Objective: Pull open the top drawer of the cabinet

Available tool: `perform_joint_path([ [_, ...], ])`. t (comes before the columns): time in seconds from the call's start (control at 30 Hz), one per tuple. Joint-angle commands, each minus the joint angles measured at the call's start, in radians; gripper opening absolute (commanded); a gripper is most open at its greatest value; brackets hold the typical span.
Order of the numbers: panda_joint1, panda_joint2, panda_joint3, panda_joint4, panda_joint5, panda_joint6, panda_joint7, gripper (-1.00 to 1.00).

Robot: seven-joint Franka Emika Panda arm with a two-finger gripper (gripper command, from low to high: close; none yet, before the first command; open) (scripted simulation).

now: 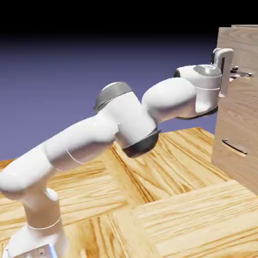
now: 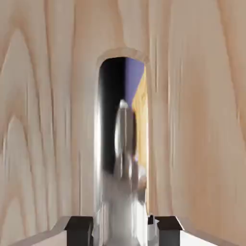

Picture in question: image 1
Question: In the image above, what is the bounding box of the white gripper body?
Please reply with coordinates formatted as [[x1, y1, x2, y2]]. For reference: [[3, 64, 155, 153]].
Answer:
[[218, 47, 235, 99]]

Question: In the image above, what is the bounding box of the curved silver drawer handle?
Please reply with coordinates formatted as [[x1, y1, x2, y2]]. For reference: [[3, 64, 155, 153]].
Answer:
[[231, 68, 253, 79]]

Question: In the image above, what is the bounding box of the light wood drawer front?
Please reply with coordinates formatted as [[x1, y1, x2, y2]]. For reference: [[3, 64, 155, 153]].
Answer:
[[211, 94, 258, 197], [215, 26, 258, 113]]

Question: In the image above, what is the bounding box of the light wood cabinet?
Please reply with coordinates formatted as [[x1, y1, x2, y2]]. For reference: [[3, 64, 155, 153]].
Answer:
[[211, 24, 258, 197]]

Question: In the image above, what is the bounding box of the curved dark drawer handle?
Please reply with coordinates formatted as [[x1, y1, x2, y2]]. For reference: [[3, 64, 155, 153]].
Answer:
[[221, 139, 248, 156]]

